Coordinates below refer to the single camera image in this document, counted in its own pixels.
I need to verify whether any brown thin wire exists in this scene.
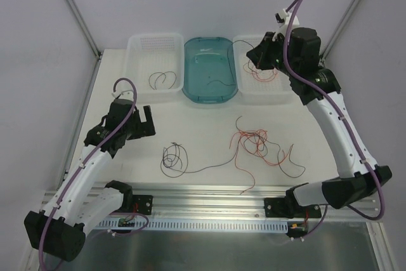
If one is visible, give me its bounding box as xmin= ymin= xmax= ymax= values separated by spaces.
xmin=148 ymin=70 xmax=179 ymax=89

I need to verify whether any dark purple thin wire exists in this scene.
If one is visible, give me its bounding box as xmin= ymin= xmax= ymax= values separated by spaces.
xmin=205 ymin=41 xmax=254 ymax=88

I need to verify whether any orange wire bundle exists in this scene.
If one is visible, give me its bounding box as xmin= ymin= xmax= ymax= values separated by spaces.
xmin=160 ymin=116 xmax=307 ymax=195

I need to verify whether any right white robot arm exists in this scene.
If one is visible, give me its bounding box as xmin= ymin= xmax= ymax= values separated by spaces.
xmin=247 ymin=27 xmax=392 ymax=217

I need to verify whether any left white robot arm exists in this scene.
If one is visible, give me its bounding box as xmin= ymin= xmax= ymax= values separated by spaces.
xmin=23 ymin=98 xmax=156 ymax=261

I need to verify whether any left white perforated basket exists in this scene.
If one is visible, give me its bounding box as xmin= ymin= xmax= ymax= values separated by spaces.
xmin=122 ymin=33 xmax=185 ymax=103

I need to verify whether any white perforated basket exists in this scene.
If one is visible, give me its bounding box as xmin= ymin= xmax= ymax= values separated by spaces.
xmin=233 ymin=35 xmax=298 ymax=105
xmin=122 ymin=33 xmax=185 ymax=103

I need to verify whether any right white perforated basket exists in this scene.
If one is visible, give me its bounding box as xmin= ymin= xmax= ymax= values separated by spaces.
xmin=233 ymin=35 xmax=298 ymax=105

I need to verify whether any teal transparent plastic bin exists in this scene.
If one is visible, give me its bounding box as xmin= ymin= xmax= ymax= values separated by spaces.
xmin=182 ymin=37 xmax=238 ymax=104

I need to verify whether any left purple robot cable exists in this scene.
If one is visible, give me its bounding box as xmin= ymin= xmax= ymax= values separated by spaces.
xmin=38 ymin=77 xmax=138 ymax=271

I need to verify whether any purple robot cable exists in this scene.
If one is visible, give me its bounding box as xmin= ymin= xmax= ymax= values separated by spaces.
xmin=283 ymin=0 xmax=385 ymax=221
xmin=38 ymin=77 xmax=138 ymax=271

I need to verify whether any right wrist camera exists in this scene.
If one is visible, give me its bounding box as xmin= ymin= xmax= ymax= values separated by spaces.
xmin=275 ymin=9 xmax=299 ymax=32

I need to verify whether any left aluminium frame post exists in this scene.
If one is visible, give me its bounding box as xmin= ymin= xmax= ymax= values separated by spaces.
xmin=64 ymin=0 xmax=102 ymax=58

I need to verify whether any aluminium frame post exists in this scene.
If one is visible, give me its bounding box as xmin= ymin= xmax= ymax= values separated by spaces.
xmin=64 ymin=0 xmax=102 ymax=58
xmin=320 ymin=0 xmax=362 ymax=62

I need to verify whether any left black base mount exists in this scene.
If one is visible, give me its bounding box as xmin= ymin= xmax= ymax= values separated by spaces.
xmin=132 ymin=194 xmax=154 ymax=216

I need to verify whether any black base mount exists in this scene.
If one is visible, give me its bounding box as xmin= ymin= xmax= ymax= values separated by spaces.
xmin=132 ymin=194 xmax=154 ymax=216
xmin=263 ymin=197 xmax=322 ymax=219

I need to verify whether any aluminium mounting rail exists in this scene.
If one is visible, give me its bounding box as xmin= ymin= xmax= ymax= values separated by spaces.
xmin=41 ymin=183 xmax=378 ymax=221

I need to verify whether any right aluminium frame post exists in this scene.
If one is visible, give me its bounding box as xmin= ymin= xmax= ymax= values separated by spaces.
xmin=320 ymin=0 xmax=362 ymax=62

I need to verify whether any white slotted cable duct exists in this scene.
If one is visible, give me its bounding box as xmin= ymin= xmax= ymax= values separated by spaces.
xmin=96 ymin=218 xmax=288 ymax=234

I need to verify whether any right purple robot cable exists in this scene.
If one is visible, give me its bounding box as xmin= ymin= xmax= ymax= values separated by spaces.
xmin=283 ymin=0 xmax=385 ymax=221

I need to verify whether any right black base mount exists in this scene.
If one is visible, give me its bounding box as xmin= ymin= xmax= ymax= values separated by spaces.
xmin=263 ymin=197 xmax=322 ymax=219

